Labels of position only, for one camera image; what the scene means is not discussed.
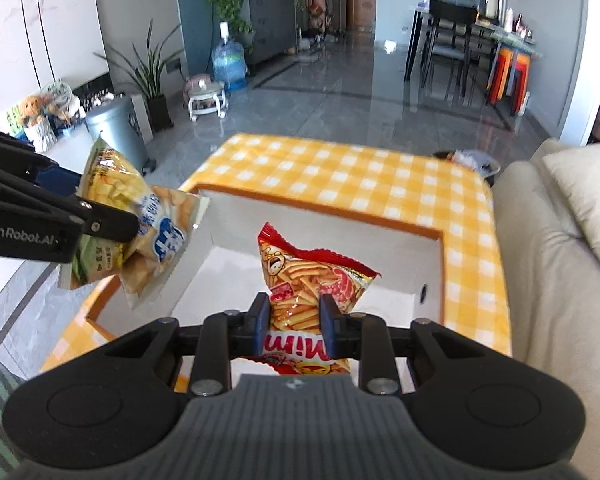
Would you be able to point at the black dining chair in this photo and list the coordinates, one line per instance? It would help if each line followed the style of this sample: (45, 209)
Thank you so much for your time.
(448, 36)

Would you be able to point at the teddy bear toy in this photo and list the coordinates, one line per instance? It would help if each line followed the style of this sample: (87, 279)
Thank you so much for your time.
(31, 111)

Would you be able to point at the silver trash bin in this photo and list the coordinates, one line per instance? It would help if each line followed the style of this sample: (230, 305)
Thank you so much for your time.
(116, 123)

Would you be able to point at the dark grey cabinet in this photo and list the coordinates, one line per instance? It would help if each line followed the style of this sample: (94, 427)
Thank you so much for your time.
(272, 28)

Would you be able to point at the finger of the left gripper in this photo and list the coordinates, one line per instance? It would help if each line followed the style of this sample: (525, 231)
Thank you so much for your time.
(56, 179)
(71, 216)

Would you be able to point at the potted long-leaf plant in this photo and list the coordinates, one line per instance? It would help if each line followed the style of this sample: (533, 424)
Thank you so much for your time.
(146, 73)

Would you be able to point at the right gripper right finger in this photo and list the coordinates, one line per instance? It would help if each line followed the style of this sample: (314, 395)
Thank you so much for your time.
(365, 338)

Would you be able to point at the dining table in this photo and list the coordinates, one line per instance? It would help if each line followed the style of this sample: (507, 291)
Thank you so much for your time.
(481, 30)

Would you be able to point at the white cushion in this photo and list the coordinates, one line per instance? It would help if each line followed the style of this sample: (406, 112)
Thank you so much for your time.
(576, 171)

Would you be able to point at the yellow biscuit snack bag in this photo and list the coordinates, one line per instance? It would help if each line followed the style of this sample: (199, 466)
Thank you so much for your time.
(168, 219)

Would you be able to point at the small waste basket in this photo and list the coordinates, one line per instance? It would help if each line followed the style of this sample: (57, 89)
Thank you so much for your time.
(480, 162)

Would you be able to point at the stacked orange red stools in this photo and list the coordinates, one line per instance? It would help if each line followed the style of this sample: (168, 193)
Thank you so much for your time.
(509, 77)

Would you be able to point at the yellow checkered tablecloth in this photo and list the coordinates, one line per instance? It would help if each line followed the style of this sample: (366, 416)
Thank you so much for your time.
(425, 193)

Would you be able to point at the red Mimi snack bag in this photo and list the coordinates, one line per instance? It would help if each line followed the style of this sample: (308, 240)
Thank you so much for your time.
(296, 279)

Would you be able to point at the blue water jug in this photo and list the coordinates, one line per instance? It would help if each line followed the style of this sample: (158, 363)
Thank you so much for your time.
(228, 61)

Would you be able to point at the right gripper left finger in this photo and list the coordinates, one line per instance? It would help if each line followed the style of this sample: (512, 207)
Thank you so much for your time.
(220, 339)

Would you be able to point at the small white rolling stool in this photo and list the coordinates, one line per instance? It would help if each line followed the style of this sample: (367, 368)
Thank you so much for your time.
(204, 96)

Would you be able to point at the orange cardboard box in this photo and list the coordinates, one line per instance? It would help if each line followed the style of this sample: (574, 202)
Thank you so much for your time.
(221, 270)

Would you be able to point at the beige sofa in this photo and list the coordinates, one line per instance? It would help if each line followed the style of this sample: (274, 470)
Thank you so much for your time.
(553, 288)

